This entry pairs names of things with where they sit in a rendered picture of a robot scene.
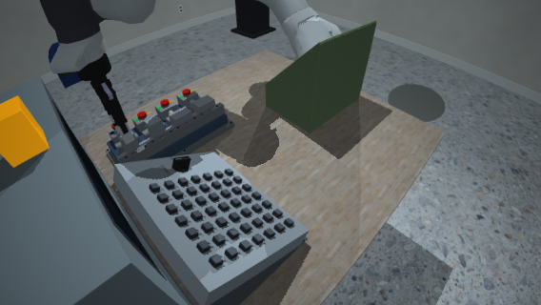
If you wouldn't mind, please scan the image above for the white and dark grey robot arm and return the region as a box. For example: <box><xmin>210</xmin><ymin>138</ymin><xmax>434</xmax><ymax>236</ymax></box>
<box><xmin>40</xmin><ymin>0</ymin><xmax>342</xmax><ymax>73</ymax></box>

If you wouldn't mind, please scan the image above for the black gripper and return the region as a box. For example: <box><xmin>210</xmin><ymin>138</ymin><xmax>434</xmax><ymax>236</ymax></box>
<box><xmin>77</xmin><ymin>53</ymin><xmax>135</xmax><ymax>145</ymax></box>

